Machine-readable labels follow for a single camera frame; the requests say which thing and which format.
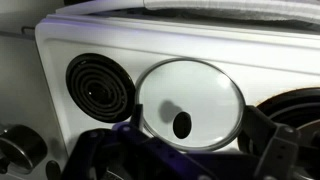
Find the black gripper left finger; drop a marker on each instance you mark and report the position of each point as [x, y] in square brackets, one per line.
[100, 153]

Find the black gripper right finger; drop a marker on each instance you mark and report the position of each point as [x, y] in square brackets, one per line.
[280, 150]

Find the white electric stove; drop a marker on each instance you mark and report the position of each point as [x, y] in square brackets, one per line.
[186, 43]

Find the black coil burner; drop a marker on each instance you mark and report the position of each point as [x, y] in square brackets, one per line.
[100, 88]
[283, 96]

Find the glass pot lid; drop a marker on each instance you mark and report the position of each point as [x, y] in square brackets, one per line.
[193, 90]

